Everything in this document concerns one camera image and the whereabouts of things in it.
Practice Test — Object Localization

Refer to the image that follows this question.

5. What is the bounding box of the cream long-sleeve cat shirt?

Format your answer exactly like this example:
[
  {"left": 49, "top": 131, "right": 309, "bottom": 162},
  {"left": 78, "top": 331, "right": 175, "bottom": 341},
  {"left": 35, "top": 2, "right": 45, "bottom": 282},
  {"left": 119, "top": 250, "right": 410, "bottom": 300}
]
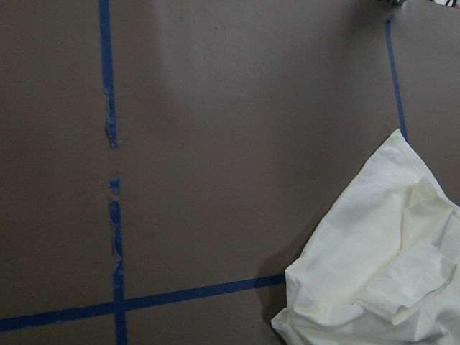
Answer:
[{"left": 271, "top": 131, "right": 459, "bottom": 344}]

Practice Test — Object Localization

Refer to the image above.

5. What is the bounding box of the worn vertical blue tape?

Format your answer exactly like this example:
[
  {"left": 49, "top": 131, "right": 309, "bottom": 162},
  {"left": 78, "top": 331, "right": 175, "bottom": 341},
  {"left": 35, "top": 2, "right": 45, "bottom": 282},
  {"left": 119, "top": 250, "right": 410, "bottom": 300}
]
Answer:
[{"left": 98, "top": 1, "right": 128, "bottom": 344}]

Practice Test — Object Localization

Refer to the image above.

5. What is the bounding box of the thin blue tape line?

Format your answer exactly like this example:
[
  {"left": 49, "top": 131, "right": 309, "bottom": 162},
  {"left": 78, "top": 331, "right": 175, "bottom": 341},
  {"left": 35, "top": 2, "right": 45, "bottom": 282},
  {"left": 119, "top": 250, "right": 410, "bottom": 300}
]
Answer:
[{"left": 385, "top": 17, "right": 409, "bottom": 142}]

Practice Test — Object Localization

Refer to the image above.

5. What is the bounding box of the horizontal blue tape strip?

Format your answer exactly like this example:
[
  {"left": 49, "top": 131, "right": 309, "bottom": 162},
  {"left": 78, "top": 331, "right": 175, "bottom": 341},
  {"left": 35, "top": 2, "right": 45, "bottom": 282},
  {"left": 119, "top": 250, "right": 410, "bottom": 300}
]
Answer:
[{"left": 1, "top": 275, "right": 285, "bottom": 332}]

